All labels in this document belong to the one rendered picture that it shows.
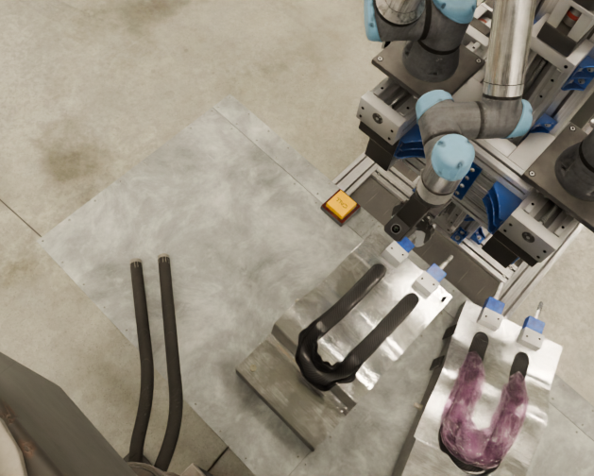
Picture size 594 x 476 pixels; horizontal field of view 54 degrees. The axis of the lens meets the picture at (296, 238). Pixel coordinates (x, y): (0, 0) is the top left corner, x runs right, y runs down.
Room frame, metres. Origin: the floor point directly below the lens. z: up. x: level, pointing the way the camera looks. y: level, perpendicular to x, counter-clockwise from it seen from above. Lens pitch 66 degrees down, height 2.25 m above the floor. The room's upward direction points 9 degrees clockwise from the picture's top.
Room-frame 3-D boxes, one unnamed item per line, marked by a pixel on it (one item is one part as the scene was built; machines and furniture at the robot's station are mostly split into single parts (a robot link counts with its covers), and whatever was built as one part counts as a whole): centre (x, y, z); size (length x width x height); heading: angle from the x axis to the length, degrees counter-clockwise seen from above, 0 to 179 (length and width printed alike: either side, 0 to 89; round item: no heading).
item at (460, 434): (0.26, -0.49, 0.90); 0.26 x 0.18 x 0.08; 161
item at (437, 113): (0.73, -0.26, 1.31); 0.11 x 0.11 x 0.08; 14
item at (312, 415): (0.40, -0.16, 0.87); 0.50 x 0.26 x 0.14; 144
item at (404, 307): (0.40, -0.17, 0.92); 0.35 x 0.16 x 0.09; 144
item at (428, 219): (0.63, -0.27, 1.15); 0.09 x 0.08 x 0.12; 144
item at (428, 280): (0.58, -0.36, 0.89); 0.13 x 0.05 x 0.05; 144
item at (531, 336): (0.50, -0.63, 0.86); 0.13 x 0.05 x 0.05; 161
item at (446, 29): (1.13, -0.27, 1.20); 0.13 x 0.12 x 0.14; 104
